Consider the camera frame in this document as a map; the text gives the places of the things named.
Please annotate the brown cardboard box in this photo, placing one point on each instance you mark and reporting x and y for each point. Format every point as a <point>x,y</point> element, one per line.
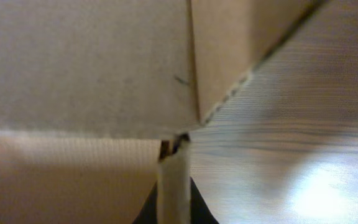
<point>146,69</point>

